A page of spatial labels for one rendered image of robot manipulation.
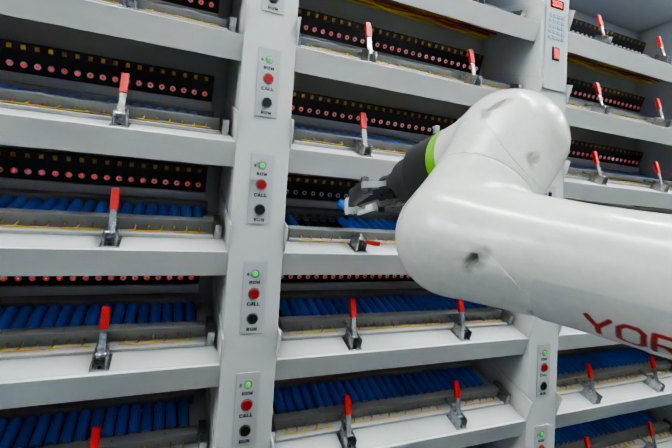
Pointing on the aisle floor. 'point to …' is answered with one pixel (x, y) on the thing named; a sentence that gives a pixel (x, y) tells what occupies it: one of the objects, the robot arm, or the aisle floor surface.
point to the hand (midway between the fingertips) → (360, 204)
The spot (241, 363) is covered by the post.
